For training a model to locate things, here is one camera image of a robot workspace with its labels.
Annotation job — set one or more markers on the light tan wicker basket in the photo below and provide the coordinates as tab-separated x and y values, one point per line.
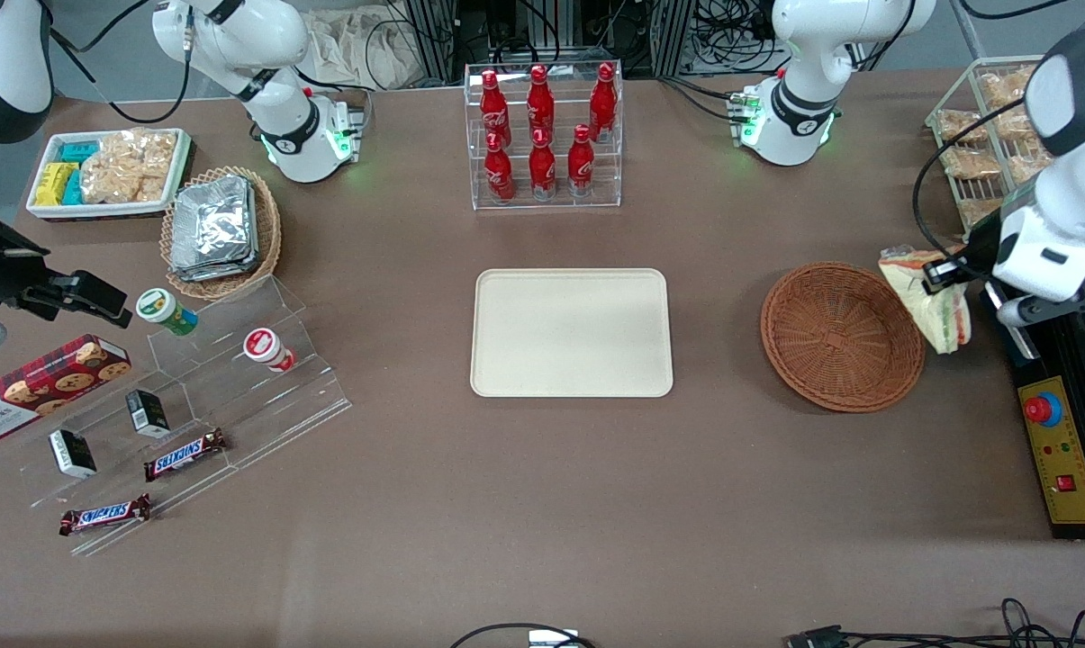
267	234

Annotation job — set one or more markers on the beige plastic tray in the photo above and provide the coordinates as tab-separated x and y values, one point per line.
569	333

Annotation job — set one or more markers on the white rectangular snack tray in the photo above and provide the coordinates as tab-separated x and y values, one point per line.
101	210

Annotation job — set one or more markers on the brown snickers bar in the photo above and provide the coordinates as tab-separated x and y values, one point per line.
105	515
185	455

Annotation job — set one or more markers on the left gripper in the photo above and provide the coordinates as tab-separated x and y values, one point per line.
981	244

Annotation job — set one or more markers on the clear cracker bag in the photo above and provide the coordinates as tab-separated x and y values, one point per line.
128	166

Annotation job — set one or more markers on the teal snack packet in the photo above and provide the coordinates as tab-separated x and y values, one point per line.
80	150
73	189

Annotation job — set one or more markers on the clear acrylic bottle rack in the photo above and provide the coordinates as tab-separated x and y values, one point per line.
547	202

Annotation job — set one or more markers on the red emergency stop button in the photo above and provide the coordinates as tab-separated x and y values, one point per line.
1042	409

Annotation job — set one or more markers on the clear snack bag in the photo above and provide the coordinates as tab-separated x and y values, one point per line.
961	126
1033	171
1001	87
1015	128
979	214
970	164

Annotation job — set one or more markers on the small black box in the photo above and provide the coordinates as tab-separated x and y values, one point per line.
148	414
72	454

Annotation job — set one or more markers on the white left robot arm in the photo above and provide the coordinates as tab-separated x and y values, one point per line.
803	90

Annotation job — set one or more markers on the brown round wicker basket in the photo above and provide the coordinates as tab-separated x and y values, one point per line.
839	342

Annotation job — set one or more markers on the red rocker switch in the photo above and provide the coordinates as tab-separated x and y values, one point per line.
1066	483

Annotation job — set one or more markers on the red lid snack cup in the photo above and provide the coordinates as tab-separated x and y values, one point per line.
267	349

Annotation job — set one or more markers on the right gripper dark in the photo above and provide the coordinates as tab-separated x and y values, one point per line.
0	268

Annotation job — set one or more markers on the black yellow-panel control box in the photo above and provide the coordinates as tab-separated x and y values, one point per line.
1069	504

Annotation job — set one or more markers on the aluminium frame post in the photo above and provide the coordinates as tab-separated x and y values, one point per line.
434	36
673	36

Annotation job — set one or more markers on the red cola bottle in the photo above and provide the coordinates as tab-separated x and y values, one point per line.
581	162
499	171
493	108
603	101
540	103
542	166

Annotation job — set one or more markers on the silver foil wrapped package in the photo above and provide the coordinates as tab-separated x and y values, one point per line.
213	229

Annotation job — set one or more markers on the triangle sandwich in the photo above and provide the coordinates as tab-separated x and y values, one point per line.
943	324

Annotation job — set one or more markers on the green lid snack cup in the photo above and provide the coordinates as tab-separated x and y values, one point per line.
166	310

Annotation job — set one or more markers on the yellow snack packet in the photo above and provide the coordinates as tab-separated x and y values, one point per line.
54	184

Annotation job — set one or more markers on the red tartan cookie box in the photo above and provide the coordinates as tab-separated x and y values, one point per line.
47	387

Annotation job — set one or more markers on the small white device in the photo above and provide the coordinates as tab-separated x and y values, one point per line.
551	641

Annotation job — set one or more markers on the clear acrylic step display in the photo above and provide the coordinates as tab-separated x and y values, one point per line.
263	405

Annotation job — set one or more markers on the silver metal plate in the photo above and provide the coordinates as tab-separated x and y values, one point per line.
1019	344

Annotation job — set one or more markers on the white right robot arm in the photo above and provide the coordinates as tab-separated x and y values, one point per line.
290	135

